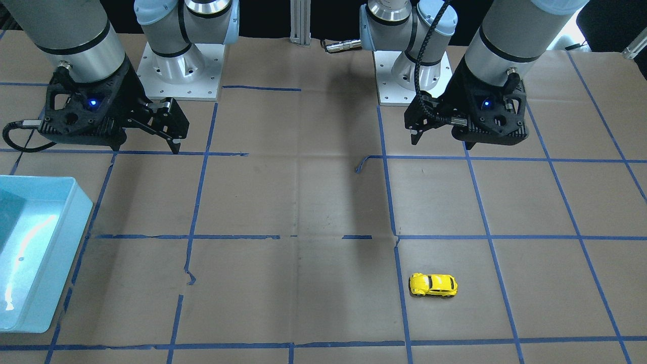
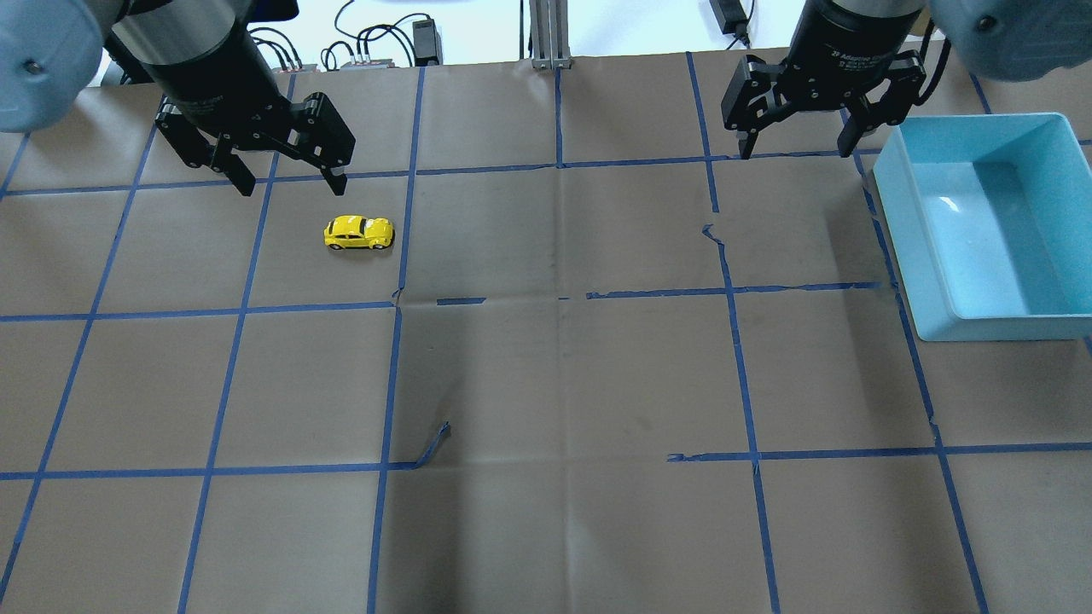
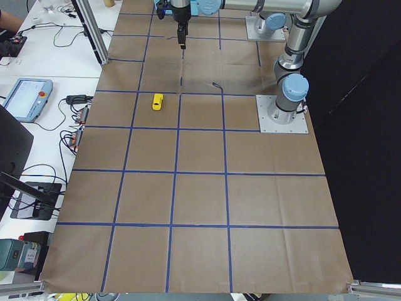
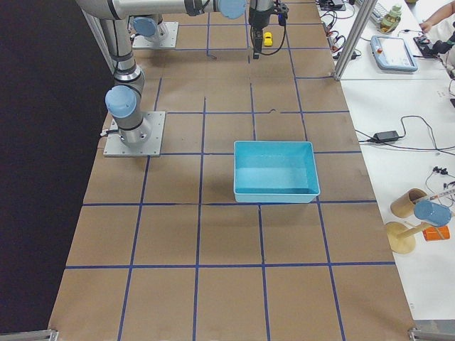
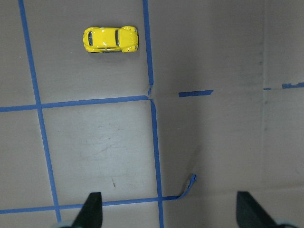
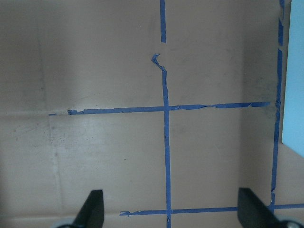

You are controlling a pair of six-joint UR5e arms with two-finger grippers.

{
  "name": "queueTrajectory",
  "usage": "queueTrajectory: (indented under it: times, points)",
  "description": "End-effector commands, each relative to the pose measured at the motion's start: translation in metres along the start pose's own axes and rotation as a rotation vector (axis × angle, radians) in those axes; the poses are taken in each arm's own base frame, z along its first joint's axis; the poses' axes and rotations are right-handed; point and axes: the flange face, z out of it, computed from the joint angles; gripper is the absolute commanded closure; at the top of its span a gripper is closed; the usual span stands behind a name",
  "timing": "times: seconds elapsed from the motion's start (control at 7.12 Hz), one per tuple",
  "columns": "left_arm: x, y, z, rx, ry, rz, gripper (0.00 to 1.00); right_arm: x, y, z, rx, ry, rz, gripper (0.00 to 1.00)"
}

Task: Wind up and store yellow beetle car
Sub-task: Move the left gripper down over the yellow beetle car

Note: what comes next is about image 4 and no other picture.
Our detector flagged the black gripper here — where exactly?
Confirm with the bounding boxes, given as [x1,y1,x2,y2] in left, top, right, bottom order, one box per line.
[248,0,287,59]

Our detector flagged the blue plastic cup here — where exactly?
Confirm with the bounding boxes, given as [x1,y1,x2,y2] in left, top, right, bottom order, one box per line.
[414,200,452,227]

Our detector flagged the black power adapter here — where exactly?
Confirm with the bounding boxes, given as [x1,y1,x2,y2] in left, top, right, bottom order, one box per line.
[373,131,400,143]

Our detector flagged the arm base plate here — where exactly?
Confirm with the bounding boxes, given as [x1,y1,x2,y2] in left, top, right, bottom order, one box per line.
[132,17,178,50]
[103,112,166,157]

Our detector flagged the green toy figure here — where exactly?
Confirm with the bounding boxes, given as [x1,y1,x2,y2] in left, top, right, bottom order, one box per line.
[380,4,402,33]

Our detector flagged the light blue plastic bin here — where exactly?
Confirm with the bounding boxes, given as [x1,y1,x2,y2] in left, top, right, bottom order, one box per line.
[233,141,321,204]

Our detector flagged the blue teach pendant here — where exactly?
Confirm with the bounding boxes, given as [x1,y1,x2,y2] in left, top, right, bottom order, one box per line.
[370,36,418,72]

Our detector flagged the orange plastic cup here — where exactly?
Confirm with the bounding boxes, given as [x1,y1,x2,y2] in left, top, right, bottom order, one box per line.
[422,225,451,242]

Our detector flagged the wooden stand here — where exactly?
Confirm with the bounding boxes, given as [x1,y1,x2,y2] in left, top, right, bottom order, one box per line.
[385,222,430,254]

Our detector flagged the aluminium frame post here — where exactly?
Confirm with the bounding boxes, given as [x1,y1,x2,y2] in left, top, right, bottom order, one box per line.
[333,0,377,81]

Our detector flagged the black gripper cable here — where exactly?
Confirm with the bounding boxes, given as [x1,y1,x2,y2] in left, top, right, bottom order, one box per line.
[258,13,288,56]

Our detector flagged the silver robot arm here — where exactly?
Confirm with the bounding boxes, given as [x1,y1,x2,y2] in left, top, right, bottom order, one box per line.
[77,0,247,157]
[132,1,289,60]

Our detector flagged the yellow beetle toy car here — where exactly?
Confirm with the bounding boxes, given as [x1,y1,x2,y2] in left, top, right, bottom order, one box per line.
[263,31,273,47]

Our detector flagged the wooden cup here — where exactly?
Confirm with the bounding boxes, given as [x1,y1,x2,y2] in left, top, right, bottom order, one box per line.
[390,188,427,218]

